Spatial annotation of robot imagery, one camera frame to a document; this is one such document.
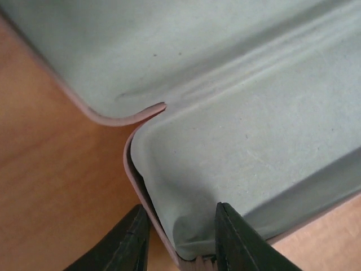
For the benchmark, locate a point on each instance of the pink glasses case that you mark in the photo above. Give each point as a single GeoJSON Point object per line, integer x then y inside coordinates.
{"type": "Point", "coordinates": [251, 103]}

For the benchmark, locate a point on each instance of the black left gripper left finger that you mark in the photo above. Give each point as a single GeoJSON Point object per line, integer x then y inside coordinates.
{"type": "Point", "coordinates": [125, 247]}

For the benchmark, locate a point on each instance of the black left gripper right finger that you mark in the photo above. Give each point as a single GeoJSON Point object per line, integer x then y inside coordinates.
{"type": "Point", "coordinates": [239, 247]}

